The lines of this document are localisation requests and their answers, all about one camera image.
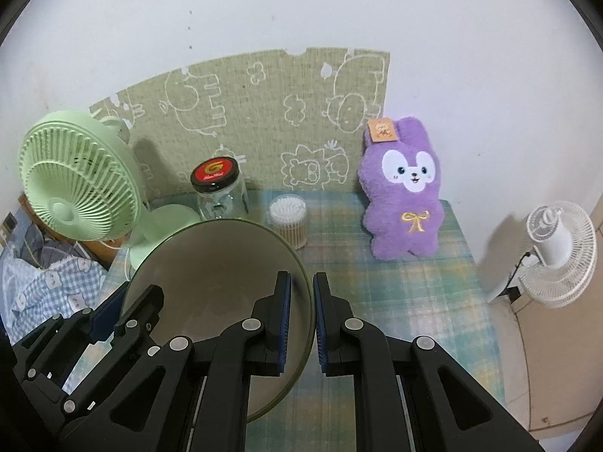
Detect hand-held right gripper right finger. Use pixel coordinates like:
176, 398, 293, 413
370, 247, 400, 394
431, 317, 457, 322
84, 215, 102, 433
313, 272, 545, 452

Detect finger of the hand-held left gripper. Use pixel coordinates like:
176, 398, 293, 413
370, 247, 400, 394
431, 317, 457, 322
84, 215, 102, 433
10, 286, 127, 391
54, 284, 169, 443

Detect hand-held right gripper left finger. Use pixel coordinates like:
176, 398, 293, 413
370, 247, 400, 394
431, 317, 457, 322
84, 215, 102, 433
59, 270, 292, 452

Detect large dark-rimmed ceramic bowl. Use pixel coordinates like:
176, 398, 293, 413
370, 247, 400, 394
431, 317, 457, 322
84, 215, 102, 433
120, 219, 315, 422

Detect blue checked printed blanket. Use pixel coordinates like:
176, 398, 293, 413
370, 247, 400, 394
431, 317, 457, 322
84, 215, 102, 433
0, 257, 111, 340

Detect plaid tablecloth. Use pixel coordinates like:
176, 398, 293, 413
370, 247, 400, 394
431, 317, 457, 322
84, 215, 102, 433
108, 191, 507, 452

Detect cotton swab container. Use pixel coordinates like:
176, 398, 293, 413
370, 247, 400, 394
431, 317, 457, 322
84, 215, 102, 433
268, 194, 309, 250

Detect grey cloth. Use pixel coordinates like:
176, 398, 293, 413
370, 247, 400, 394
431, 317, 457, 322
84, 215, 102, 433
9, 219, 90, 269

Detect purple plush toy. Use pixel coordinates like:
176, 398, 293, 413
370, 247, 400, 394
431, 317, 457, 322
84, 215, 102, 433
360, 114, 446, 261

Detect glass jar with dark lid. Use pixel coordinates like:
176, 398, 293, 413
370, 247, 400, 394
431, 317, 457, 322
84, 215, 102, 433
190, 156, 250, 222

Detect green desk fan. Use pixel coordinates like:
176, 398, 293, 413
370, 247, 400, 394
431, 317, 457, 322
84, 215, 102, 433
18, 109, 202, 271

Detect white standing fan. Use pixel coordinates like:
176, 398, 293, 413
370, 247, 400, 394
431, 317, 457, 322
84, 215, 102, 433
487, 200, 598, 309

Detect wall outlet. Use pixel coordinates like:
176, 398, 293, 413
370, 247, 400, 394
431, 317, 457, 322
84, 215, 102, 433
0, 212, 17, 246

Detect black fan cable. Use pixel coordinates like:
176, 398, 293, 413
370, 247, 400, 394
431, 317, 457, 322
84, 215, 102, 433
506, 252, 538, 302

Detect green printed wall mat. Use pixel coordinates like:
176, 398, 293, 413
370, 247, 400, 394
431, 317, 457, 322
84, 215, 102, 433
89, 47, 392, 196

